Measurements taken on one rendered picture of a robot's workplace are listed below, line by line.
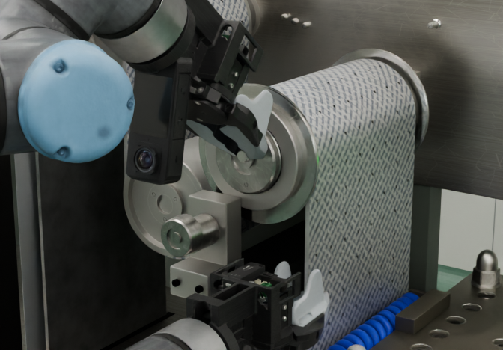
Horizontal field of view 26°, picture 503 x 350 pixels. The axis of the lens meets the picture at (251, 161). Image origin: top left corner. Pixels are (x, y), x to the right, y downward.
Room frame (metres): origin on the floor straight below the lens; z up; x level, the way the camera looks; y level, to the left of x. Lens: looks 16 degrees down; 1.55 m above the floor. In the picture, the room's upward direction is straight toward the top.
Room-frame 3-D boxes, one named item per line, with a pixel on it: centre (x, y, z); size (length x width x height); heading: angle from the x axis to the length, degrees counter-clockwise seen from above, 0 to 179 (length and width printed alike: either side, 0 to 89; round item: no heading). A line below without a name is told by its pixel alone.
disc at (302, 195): (1.08, -0.01, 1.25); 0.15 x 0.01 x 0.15; 55
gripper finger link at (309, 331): (0.99, -0.04, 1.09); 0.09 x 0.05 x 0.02; 144
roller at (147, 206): (1.25, 0.02, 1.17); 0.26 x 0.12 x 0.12; 145
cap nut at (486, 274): (1.27, -0.29, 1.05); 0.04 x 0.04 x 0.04
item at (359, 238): (1.14, -0.12, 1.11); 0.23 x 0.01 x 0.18; 145
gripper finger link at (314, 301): (1.03, -0.06, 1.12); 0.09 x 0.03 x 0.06; 144
